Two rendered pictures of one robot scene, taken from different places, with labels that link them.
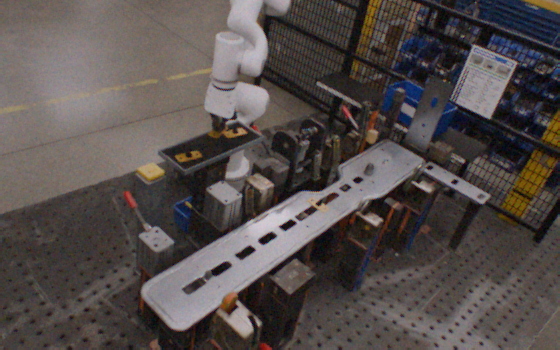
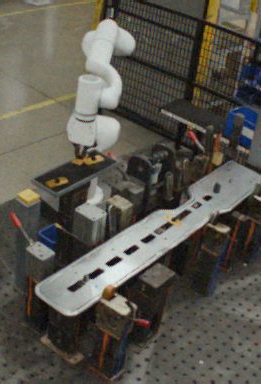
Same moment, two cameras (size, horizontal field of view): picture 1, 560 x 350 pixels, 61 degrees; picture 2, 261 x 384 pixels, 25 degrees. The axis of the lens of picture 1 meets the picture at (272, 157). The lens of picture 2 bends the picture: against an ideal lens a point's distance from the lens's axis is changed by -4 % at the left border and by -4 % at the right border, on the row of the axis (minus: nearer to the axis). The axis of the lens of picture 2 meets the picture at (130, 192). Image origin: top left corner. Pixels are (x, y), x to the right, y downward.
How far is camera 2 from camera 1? 69 cm
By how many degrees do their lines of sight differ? 3
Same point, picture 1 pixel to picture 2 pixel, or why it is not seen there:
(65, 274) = not seen: outside the picture
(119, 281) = (4, 296)
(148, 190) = (27, 212)
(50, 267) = not seen: outside the picture
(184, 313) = (72, 304)
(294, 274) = (158, 274)
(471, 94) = not seen: outside the picture
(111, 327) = (7, 328)
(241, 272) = (113, 276)
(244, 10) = (100, 56)
